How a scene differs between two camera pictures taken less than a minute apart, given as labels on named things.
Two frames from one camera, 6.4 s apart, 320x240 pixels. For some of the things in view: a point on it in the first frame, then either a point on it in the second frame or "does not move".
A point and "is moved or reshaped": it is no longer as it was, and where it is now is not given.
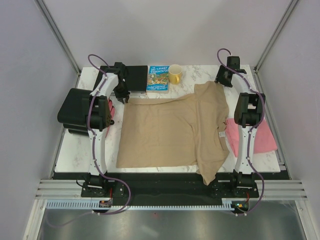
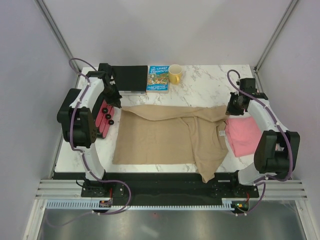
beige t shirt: [184, 129] is moved or reshaped
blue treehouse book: [158, 79] does not move
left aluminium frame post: [59, 34] does not move
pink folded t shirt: [264, 140] does not move
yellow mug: [175, 73] does not move
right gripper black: [219, 77] → [230, 110]
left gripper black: [126, 93] → [115, 100]
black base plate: [171, 189] does not move
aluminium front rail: [49, 189] does not move
